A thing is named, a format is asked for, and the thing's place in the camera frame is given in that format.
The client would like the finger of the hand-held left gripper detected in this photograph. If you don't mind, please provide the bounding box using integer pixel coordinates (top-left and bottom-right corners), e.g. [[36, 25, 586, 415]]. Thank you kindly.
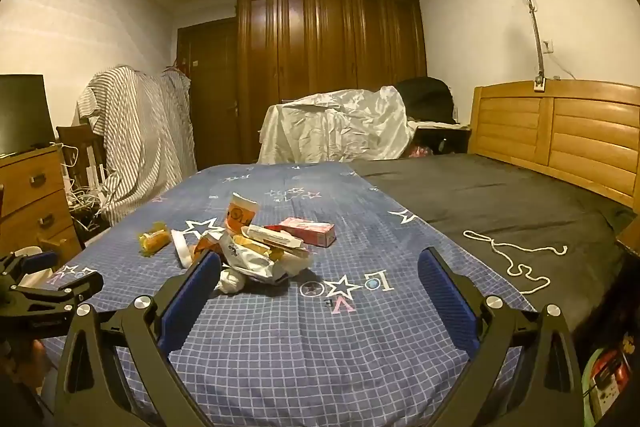
[[7, 271, 104, 309], [0, 251, 55, 279]]

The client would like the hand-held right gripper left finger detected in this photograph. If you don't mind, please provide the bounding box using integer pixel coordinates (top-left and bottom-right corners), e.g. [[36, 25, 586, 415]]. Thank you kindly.
[[54, 249, 223, 427]]

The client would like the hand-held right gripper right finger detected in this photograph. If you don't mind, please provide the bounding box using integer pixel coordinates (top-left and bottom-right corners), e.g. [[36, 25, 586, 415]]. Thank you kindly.
[[417, 246, 586, 427]]

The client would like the white rope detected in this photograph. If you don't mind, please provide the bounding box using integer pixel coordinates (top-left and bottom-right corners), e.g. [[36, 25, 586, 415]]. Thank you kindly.
[[463, 229, 568, 294]]

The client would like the yellow cigarette pack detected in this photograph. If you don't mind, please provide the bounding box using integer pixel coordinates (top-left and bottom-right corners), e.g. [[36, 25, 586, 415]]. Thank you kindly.
[[234, 234, 288, 264]]

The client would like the orange white packet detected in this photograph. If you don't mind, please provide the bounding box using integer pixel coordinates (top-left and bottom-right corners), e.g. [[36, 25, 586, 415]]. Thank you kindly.
[[223, 192, 261, 235]]

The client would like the beige carton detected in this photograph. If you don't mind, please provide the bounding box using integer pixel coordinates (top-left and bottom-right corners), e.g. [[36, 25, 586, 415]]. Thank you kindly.
[[241, 224, 308, 253]]

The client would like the red carton box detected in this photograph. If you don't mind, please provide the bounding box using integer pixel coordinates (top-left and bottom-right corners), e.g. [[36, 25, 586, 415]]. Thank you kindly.
[[263, 217, 337, 248]]

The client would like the wooden chest of drawers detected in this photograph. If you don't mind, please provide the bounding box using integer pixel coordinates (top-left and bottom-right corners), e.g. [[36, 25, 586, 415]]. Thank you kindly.
[[0, 144, 83, 268]]

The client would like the yellow wrapper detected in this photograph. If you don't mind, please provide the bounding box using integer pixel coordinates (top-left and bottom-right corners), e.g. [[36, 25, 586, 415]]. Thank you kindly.
[[138, 221, 171, 257]]

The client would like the white crumpled wrapper pile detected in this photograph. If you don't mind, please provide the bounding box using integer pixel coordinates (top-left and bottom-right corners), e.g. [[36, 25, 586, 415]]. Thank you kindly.
[[219, 232, 313, 286]]

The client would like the white router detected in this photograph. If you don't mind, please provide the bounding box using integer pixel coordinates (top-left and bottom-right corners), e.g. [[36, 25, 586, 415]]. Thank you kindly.
[[87, 147, 110, 202]]

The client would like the blue checkered star blanket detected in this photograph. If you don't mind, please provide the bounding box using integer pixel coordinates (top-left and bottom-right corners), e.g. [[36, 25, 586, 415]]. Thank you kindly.
[[42, 161, 538, 427]]

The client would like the black bed sheet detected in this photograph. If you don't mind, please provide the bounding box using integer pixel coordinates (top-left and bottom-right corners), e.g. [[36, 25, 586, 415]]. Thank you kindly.
[[352, 152, 636, 343]]

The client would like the dark wooden chair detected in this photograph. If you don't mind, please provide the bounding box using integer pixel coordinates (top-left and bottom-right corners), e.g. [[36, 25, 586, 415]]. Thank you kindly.
[[56, 125, 106, 172]]

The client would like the black television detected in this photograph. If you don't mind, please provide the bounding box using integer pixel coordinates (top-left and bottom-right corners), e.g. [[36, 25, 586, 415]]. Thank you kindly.
[[0, 74, 57, 158]]

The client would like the green basket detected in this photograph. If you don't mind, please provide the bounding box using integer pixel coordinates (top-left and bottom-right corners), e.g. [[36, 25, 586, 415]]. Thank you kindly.
[[581, 347, 608, 423]]

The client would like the grey striped cloth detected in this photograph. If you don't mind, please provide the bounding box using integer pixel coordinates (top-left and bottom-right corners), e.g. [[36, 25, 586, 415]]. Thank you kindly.
[[75, 64, 173, 225], [160, 66, 197, 188]]

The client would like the dark bedside table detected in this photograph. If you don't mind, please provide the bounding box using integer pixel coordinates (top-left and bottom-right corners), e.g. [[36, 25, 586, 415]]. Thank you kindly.
[[412, 122, 473, 158]]

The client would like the white power strip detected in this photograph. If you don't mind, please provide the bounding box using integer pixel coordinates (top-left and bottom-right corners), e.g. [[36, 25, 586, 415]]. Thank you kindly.
[[590, 374, 623, 423]]

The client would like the black bag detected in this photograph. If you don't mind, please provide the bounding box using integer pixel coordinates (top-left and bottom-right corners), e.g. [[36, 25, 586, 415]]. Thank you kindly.
[[397, 77, 458, 125]]

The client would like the white satin cloth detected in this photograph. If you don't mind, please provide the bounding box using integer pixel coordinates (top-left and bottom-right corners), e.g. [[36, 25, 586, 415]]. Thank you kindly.
[[257, 86, 416, 165]]

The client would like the brown wooden door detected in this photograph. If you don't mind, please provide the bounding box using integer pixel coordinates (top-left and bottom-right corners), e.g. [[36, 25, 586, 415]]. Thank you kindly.
[[175, 18, 241, 172]]

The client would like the wooden bed headboard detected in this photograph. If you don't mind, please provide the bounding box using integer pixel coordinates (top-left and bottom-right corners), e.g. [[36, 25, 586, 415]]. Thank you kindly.
[[470, 79, 640, 210]]

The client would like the brown wooden wardrobe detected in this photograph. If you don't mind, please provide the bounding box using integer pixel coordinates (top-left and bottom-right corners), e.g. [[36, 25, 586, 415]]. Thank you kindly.
[[236, 0, 428, 162]]

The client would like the metal clamp pole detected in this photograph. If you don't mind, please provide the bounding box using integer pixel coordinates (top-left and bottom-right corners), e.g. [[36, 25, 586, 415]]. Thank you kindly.
[[410, 0, 548, 94]]

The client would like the tangle of white cables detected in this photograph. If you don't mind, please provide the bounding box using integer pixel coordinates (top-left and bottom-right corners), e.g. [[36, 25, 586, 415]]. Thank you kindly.
[[60, 142, 115, 228]]

